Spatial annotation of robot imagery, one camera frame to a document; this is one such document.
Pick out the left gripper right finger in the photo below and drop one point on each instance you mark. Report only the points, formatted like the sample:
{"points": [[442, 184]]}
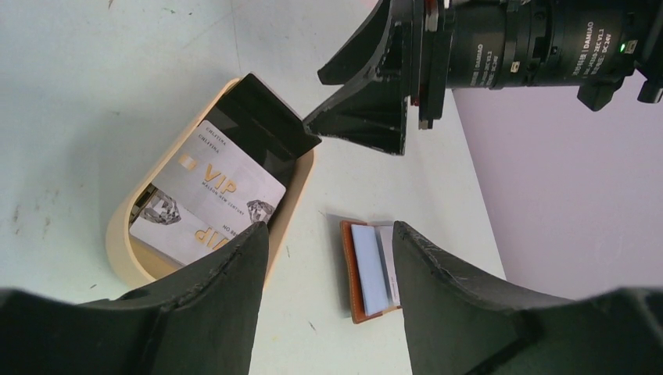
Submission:
{"points": [[459, 319]]}

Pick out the silver VIP card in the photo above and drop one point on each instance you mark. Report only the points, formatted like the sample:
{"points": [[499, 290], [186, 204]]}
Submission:
{"points": [[177, 234], [218, 182]]}

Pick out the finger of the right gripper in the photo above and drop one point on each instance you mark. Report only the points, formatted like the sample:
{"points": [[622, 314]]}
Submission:
{"points": [[369, 113], [355, 54]]}

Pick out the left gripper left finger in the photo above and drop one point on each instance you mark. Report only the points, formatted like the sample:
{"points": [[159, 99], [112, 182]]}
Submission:
{"points": [[200, 319]]}

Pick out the black card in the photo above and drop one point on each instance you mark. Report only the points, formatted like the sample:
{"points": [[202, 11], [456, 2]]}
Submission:
{"points": [[252, 116]]}

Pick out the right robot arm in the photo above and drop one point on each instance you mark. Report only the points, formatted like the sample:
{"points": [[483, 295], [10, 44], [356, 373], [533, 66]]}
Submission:
{"points": [[410, 53]]}

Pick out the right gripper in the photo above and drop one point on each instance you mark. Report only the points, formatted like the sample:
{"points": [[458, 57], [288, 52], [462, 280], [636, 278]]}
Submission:
{"points": [[589, 45]]}

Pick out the brown leather card holder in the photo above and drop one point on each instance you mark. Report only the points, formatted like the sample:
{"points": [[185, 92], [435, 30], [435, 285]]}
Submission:
{"points": [[373, 286]]}

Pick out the beige card tray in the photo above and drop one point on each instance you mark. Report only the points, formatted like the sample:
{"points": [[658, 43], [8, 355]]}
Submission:
{"points": [[139, 264]]}

